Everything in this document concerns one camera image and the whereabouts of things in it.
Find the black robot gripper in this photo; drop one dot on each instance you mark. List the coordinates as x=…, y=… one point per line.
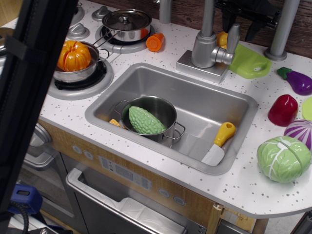
x=260, y=12

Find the silver faucet lever handle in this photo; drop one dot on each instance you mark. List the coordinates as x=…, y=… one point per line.
x=221, y=55

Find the yellow toy pepper piece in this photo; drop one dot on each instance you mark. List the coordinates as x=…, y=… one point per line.
x=221, y=40

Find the green toy cutting board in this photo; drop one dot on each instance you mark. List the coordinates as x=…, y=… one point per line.
x=249, y=64

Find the grey right support pole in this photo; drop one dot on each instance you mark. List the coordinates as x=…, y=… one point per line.
x=277, y=50

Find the grey support pole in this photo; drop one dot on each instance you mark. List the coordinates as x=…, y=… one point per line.
x=277, y=50
x=165, y=11

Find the silver toy faucet body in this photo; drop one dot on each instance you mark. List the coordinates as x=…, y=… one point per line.
x=201, y=60

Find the grey middle support pole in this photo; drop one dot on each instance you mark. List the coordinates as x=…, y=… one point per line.
x=165, y=11

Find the purple toy eggplant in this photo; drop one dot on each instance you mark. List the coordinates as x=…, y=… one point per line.
x=300, y=83

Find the orange toy carrot piece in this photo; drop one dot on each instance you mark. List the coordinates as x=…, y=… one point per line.
x=154, y=42

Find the grey toy sink basin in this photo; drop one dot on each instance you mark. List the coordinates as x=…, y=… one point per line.
x=190, y=109

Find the red toy bell pepper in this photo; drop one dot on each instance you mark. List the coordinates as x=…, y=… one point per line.
x=283, y=111

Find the light green toy piece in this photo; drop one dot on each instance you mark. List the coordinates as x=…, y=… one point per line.
x=307, y=109

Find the steel pan with lid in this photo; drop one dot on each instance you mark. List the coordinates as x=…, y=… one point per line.
x=129, y=25

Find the purple toy onion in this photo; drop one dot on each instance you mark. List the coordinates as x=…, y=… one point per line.
x=301, y=130

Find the steel pot in sink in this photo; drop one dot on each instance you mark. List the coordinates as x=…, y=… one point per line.
x=162, y=110

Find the back right stove burner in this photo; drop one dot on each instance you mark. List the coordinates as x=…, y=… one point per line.
x=119, y=47

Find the green toy bitter gourd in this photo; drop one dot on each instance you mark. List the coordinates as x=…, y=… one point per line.
x=144, y=122

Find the green toy cabbage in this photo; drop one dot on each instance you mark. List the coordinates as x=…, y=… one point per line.
x=283, y=159

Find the grey stove knob rear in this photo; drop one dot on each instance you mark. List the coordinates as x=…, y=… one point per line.
x=99, y=14

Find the grey stove knob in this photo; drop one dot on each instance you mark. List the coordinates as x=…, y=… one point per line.
x=99, y=14
x=78, y=32

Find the steel pot on burner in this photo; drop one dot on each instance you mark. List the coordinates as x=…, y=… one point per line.
x=70, y=77

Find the yellow toy corn piece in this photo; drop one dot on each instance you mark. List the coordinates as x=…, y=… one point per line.
x=115, y=122

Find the back left stove burner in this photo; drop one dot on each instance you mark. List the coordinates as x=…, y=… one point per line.
x=78, y=14

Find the grey stove knob middle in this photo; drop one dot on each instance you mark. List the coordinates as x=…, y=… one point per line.
x=78, y=32

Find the orange toy pumpkin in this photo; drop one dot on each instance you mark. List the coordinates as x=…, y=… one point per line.
x=74, y=56

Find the front grey stove burner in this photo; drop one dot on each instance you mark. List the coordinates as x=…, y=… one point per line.
x=95, y=84

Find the silver oven dial knob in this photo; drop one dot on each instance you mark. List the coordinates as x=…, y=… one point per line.
x=40, y=136

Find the yellow handled toy knife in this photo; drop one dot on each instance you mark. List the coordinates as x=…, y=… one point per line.
x=216, y=153

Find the black foreground frame post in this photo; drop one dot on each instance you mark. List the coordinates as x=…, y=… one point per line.
x=33, y=51

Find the silver dishwasher door handle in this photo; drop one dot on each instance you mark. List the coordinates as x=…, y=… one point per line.
x=110, y=208

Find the grey oven door handle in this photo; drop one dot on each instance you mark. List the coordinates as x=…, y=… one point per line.
x=39, y=159

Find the blue clamp with cable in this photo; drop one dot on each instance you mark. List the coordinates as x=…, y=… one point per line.
x=25, y=200

